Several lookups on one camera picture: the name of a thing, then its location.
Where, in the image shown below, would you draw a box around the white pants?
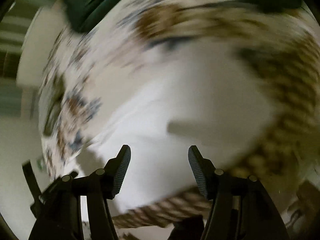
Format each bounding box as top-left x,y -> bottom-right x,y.
90,43 -> 274,213

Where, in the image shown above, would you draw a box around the white headboard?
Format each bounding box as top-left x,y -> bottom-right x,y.
16,7 -> 66,89

